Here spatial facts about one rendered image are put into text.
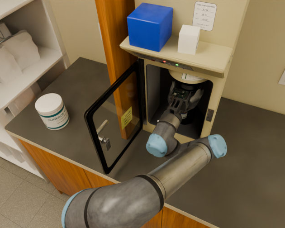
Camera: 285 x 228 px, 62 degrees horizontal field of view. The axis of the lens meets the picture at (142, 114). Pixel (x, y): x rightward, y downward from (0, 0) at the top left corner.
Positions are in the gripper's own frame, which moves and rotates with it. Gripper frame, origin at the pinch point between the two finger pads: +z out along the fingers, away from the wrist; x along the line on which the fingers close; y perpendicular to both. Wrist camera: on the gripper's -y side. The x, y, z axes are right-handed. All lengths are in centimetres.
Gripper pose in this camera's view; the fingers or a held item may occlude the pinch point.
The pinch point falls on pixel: (188, 87)
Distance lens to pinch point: 103.4
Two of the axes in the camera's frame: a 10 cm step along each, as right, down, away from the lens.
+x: -9.0, -3.1, 3.2
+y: -0.6, -6.2, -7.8
